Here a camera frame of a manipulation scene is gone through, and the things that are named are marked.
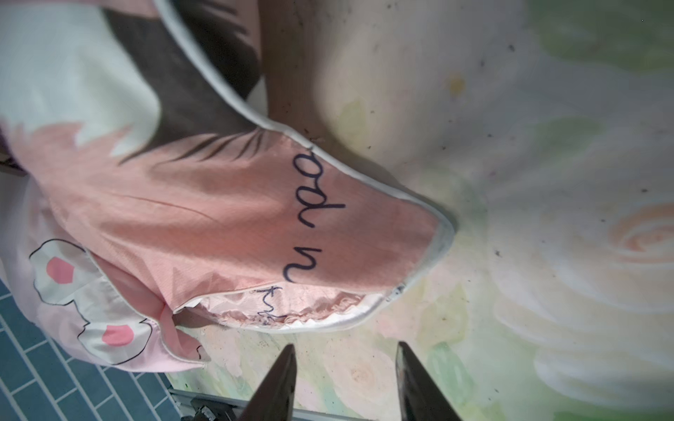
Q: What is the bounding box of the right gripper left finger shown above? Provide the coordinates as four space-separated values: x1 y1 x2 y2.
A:
239 344 298 421

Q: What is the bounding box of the floral table mat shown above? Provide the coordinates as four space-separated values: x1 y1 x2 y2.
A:
170 1 673 420

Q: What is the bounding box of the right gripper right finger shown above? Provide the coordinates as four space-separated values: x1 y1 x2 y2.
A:
396 341 462 421

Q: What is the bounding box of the light pink cartoon pillow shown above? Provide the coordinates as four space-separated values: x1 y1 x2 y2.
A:
1 174 210 373

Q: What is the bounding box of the salmon pink feather pillow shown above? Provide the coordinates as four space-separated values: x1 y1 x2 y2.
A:
1 1 454 330

